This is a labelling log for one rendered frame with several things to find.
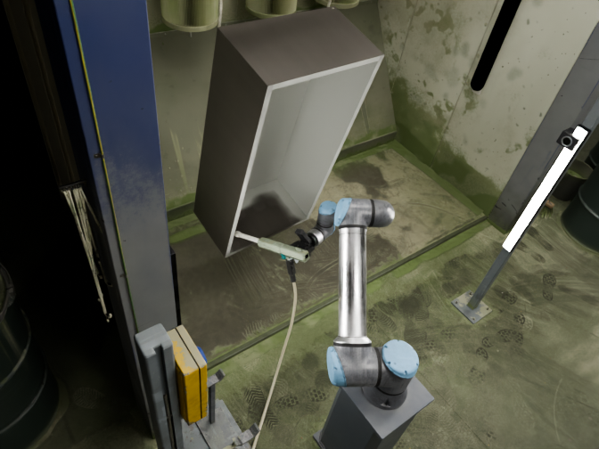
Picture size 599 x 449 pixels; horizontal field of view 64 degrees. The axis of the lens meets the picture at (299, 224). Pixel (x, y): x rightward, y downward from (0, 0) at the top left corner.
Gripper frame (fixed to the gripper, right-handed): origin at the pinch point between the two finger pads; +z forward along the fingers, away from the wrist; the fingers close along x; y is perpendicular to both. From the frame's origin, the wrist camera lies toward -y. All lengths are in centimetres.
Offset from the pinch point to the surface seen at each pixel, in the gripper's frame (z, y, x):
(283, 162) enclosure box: -57, -20, 45
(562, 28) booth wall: -194, -69, -73
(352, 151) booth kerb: -177, 23, 74
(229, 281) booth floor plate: -9, 45, 63
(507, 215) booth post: -192, 65, -52
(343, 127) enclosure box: -45, -52, -10
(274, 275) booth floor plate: -33, 50, 46
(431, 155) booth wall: -215, 35, 20
